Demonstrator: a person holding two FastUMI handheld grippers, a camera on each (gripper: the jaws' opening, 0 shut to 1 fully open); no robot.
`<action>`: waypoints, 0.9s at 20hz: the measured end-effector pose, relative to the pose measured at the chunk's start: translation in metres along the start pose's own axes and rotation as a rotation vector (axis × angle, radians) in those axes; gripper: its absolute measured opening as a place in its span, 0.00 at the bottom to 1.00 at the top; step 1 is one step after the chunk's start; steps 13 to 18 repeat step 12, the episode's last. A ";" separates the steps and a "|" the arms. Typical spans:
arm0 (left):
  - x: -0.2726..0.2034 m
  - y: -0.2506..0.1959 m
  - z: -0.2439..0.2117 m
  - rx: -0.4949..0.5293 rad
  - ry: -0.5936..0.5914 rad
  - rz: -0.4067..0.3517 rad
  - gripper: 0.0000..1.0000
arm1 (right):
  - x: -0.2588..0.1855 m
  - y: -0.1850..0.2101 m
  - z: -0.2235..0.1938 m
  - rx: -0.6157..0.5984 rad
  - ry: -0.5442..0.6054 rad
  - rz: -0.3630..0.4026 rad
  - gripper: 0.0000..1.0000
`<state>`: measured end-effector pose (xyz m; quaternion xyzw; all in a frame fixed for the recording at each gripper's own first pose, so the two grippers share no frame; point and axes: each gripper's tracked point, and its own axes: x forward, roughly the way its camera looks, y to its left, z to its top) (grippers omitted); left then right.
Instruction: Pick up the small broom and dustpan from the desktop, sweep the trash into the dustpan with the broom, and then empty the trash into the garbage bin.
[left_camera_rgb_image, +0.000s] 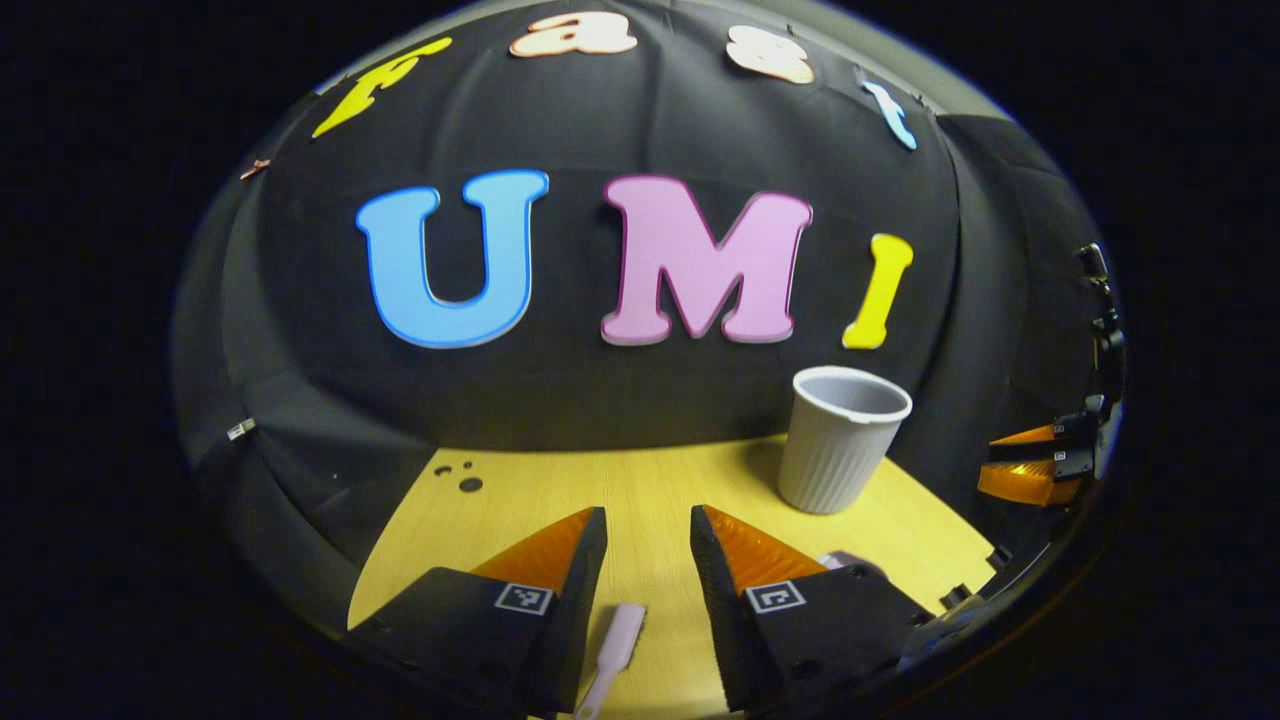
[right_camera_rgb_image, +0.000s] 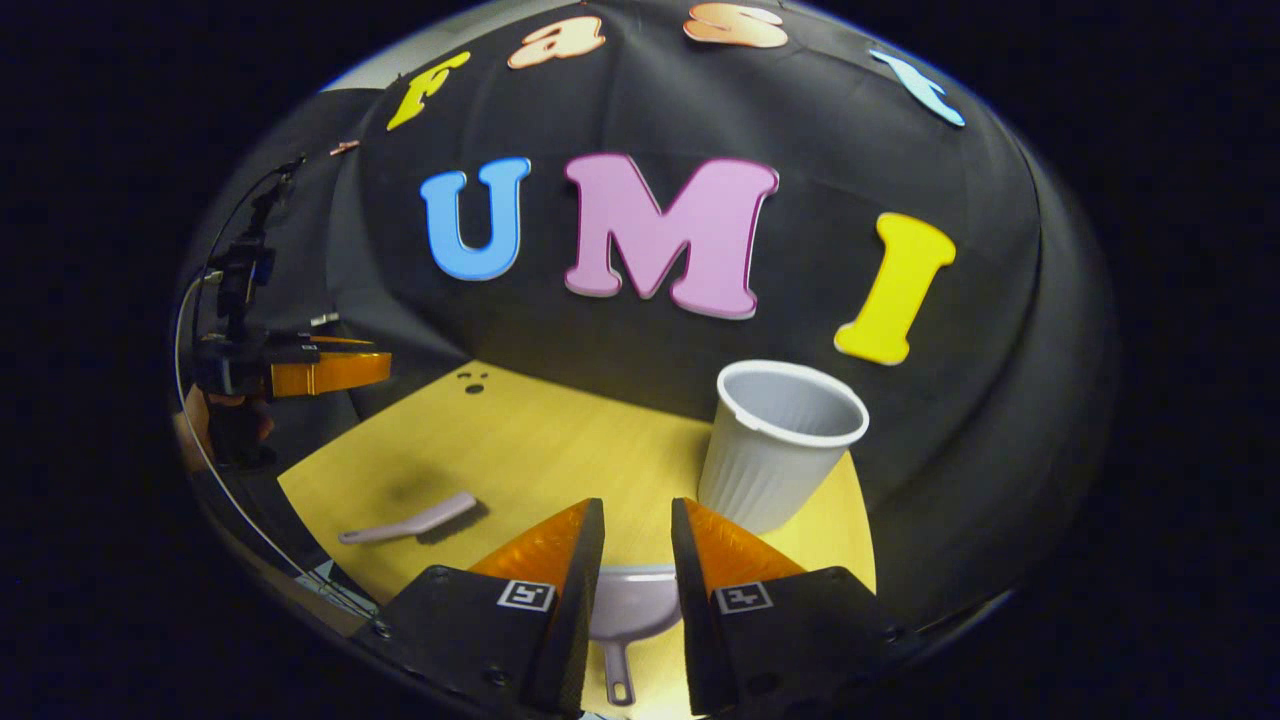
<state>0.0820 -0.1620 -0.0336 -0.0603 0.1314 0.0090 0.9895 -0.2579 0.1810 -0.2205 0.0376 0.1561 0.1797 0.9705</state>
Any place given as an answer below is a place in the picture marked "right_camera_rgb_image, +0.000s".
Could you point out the white ribbed garbage bin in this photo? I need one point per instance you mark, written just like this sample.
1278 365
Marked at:
770 470

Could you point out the small lilac broom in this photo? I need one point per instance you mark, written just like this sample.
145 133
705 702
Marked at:
420 520

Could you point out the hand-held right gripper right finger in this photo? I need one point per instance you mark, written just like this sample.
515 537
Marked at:
700 620

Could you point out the black backdrop cloth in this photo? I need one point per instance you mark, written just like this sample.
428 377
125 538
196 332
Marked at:
800 330

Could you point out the lilac plastic dustpan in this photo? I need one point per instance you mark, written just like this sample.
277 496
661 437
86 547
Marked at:
640 600

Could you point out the yellow wooden desktop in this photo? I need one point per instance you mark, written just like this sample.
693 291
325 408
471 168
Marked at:
520 450

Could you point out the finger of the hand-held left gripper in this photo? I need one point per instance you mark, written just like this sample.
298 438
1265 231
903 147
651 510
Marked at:
330 375
345 343

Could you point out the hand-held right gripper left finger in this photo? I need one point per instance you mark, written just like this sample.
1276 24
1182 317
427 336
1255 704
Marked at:
575 620

